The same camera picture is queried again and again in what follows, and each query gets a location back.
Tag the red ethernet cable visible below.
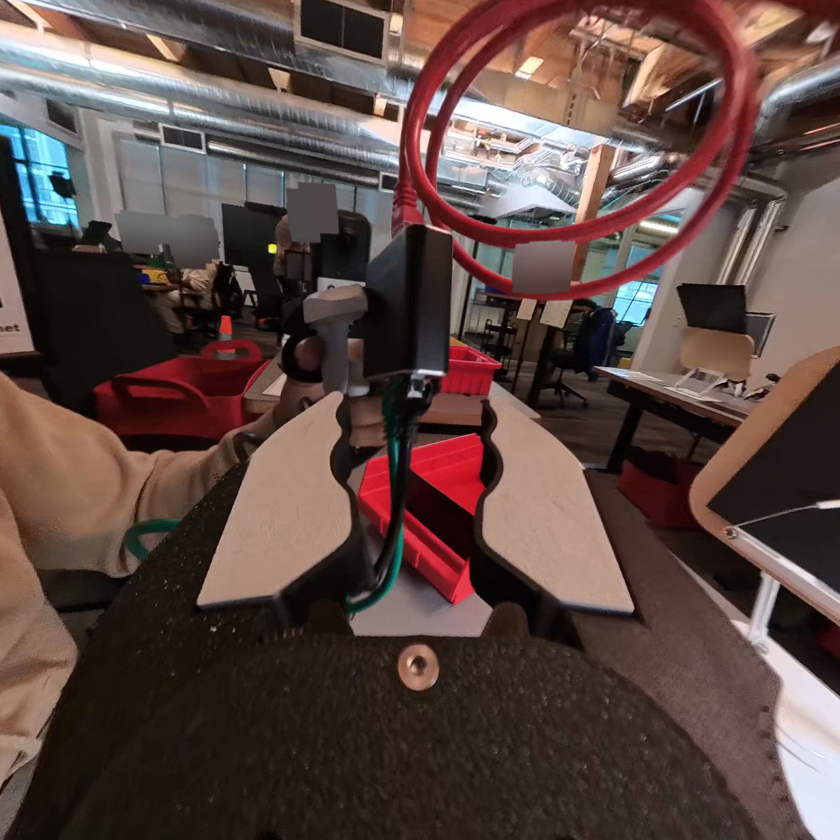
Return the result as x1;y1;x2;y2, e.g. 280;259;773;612
392;0;763;303

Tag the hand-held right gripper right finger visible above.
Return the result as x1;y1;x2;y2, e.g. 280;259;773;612
474;397;636;614

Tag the black partition board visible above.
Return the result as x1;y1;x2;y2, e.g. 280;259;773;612
31;251;179;414

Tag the wooden desk with black legs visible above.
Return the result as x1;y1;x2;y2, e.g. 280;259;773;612
594;365;756;475

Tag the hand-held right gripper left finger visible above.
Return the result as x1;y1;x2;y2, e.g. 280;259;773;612
197;392;368;611

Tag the red basket with handles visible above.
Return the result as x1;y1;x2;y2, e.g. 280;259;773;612
93;340;271;441

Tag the red plastic crate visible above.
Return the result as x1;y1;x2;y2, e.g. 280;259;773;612
446;346;504;396

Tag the black network switch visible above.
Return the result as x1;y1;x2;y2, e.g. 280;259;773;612
363;224;455;383

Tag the red plastic bin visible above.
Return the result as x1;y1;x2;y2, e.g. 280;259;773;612
357;432;488;605

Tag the person's left forearm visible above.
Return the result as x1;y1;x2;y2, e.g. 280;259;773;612
0;371;296;572

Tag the red storage box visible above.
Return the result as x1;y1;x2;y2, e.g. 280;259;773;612
617;456;704;530

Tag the black office chair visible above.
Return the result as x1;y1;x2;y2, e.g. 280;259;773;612
545;328;592;409

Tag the silver ventilation duct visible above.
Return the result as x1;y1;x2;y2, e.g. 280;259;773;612
0;29;421;116

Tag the green ethernet cable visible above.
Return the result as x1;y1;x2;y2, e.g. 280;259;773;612
125;377;424;618

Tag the blue jacket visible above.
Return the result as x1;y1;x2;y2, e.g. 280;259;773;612
581;305;619;382

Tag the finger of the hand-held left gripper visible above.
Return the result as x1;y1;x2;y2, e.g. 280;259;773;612
303;283;370;324

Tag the white tag sign board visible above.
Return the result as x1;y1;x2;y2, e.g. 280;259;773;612
0;213;35;358

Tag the black power cable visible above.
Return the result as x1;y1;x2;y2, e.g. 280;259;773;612
344;384;431;605

